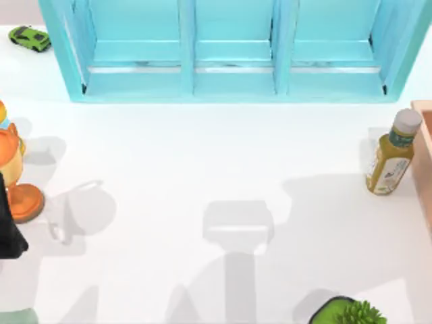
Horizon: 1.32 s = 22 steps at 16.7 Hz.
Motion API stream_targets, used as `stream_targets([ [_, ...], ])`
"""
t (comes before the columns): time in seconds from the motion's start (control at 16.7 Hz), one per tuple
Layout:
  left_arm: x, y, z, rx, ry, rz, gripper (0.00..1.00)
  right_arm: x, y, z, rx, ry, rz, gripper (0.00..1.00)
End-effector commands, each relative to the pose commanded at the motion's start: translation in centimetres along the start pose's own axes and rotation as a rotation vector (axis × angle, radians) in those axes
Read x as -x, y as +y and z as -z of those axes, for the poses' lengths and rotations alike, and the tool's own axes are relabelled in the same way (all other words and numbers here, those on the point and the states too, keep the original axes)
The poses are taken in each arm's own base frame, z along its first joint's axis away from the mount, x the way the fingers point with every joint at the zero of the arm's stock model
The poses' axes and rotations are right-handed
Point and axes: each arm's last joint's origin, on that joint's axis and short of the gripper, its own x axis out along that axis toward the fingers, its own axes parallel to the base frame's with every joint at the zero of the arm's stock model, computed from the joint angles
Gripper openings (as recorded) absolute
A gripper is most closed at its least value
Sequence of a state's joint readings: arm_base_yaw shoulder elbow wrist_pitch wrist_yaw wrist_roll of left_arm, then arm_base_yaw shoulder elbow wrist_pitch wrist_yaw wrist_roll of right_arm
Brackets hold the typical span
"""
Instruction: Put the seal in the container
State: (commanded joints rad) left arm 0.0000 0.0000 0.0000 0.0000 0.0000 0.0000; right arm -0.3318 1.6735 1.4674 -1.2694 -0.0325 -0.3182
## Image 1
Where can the light blue rack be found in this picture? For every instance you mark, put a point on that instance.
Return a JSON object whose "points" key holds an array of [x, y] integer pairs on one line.
{"points": [[233, 50]]}

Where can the yellow-green bottle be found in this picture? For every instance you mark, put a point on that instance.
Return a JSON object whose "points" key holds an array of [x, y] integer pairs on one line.
{"points": [[391, 158]]}

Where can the green potted plant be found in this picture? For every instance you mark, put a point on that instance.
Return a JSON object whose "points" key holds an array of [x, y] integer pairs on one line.
{"points": [[347, 312]]}

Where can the orange trophy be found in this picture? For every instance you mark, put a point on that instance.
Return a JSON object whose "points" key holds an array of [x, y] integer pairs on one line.
{"points": [[13, 162]]}

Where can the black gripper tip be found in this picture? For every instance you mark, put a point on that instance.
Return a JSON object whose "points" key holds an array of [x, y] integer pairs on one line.
{"points": [[8, 229]]}

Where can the green toy car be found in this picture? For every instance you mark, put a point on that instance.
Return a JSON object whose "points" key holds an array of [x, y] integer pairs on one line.
{"points": [[28, 38]]}

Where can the pale green rounded object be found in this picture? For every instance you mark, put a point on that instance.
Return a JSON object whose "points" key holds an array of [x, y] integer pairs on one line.
{"points": [[17, 317]]}

